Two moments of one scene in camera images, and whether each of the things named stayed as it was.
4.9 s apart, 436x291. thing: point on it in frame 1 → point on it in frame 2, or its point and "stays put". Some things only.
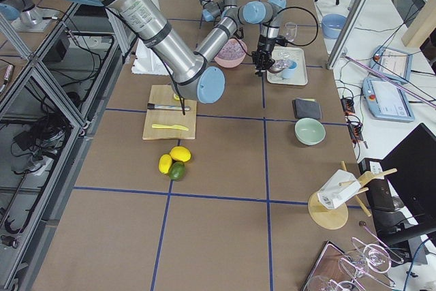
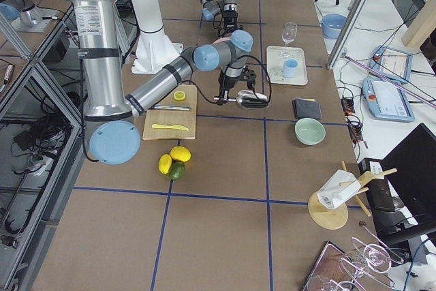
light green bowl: [310, 131] stays put
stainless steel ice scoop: [276, 67] → [246, 99]
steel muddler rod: [152, 106] stays put
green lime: [177, 171] stays put
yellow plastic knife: [157, 125] stays put
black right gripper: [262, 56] → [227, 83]
